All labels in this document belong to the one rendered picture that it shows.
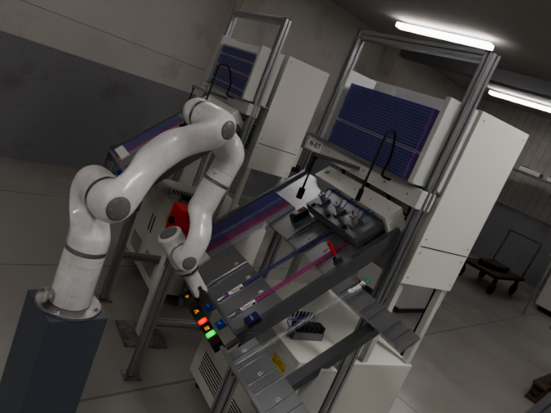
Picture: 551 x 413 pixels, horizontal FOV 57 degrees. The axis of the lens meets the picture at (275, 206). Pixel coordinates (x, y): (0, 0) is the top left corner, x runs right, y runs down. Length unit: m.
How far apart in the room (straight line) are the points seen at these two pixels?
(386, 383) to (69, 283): 1.43
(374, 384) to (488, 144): 1.10
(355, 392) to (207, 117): 1.34
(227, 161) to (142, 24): 3.99
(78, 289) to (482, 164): 1.51
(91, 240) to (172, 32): 4.37
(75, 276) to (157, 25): 4.30
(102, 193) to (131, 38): 4.16
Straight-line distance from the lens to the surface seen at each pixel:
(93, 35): 5.35
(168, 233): 1.70
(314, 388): 1.61
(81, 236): 1.52
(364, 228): 1.89
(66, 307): 1.61
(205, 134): 1.50
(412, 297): 4.99
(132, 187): 1.45
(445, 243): 2.15
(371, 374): 2.28
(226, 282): 1.98
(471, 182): 2.10
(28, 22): 5.14
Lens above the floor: 1.52
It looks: 12 degrees down
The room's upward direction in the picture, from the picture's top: 22 degrees clockwise
